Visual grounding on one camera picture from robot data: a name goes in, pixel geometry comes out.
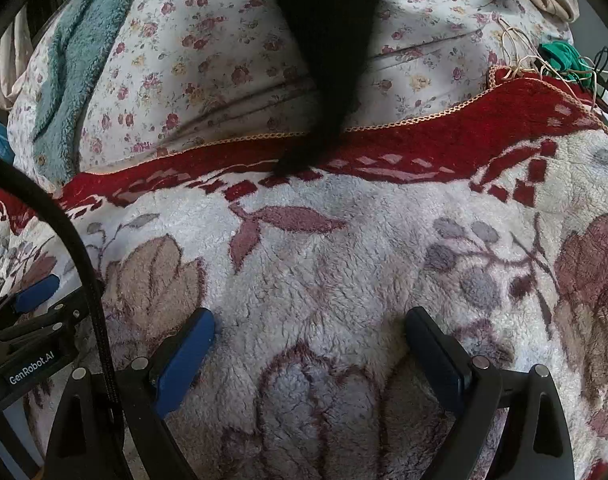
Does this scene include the green cloth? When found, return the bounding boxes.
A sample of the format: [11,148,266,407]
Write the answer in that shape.
[538,42,595,86]

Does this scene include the teal fleece blanket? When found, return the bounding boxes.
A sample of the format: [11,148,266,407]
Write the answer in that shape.
[34,0,157,186]

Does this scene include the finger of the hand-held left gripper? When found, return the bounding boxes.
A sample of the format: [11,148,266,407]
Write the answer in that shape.
[0,282,105,356]
[0,274,61,328]

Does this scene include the floral bed sheet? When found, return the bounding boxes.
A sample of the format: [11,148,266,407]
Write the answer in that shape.
[14,0,584,183]

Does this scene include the black wire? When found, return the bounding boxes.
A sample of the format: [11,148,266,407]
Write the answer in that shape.
[590,45,608,113]

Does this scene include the black pants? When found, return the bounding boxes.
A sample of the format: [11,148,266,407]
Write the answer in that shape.
[258,0,389,182]

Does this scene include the cream cloth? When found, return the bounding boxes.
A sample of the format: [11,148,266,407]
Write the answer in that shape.
[0,10,35,111]

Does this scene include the black braided cable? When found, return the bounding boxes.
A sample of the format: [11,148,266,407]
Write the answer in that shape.
[0,152,119,403]

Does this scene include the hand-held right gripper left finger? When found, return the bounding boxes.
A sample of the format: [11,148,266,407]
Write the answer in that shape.
[44,306,216,480]

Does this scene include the tan cord bundle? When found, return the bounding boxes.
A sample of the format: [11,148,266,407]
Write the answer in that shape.
[496,16,584,92]

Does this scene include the red and white fleece blanket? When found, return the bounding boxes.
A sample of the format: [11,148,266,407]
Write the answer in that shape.
[0,67,608,480]

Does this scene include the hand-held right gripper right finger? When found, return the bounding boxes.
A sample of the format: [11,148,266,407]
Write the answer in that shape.
[405,306,577,480]

